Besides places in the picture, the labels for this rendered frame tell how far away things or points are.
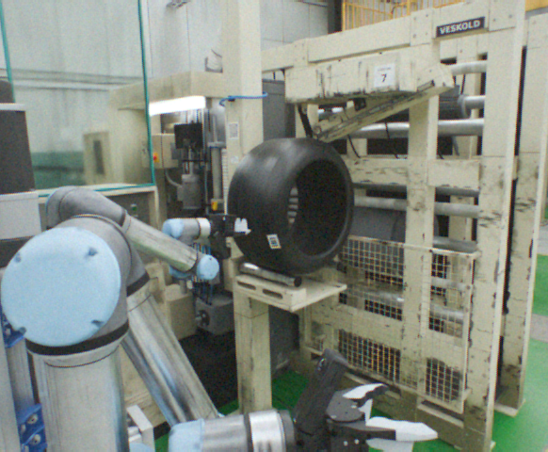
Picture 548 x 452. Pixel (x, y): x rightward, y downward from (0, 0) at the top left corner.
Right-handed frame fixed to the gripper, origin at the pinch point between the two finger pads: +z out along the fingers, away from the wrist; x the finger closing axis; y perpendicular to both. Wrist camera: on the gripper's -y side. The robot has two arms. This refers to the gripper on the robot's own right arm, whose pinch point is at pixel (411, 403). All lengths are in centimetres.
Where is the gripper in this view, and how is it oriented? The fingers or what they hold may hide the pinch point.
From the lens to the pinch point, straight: 72.3
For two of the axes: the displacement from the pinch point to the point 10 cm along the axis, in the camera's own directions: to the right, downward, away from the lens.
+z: 9.8, -0.6, 1.8
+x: 1.9, 0.5, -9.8
